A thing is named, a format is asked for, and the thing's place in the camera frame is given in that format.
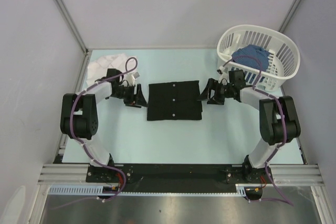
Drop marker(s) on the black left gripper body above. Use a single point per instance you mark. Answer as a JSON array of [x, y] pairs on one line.
[[127, 94]]

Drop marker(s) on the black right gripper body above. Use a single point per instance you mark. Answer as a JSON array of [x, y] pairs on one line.
[[222, 92]]

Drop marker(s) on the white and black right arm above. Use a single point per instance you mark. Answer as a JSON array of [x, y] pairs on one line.
[[278, 120]]

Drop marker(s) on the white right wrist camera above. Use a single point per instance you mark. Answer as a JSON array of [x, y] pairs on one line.
[[222, 70]]

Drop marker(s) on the blue crumpled shirt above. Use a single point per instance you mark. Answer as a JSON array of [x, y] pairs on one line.
[[252, 56]]

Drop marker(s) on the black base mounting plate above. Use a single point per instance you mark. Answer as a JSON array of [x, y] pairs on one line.
[[189, 178]]

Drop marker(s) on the folded white shirt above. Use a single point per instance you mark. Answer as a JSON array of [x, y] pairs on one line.
[[98, 68]]

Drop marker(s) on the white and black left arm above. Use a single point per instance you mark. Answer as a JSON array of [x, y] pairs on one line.
[[79, 114]]

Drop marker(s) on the black long sleeve shirt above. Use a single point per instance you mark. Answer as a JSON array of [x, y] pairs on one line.
[[174, 101]]

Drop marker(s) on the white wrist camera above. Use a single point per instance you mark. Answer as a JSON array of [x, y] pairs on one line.
[[132, 78], [222, 70]]

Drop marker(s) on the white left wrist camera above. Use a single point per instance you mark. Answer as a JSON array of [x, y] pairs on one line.
[[132, 78]]

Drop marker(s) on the white slotted cable duct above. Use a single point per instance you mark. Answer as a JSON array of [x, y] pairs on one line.
[[77, 190]]

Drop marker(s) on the white plastic laundry basket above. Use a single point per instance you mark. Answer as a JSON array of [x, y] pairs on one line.
[[284, 58]]

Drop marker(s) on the aluminium frame rail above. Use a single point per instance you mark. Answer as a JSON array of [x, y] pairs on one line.
[[283, 175]]

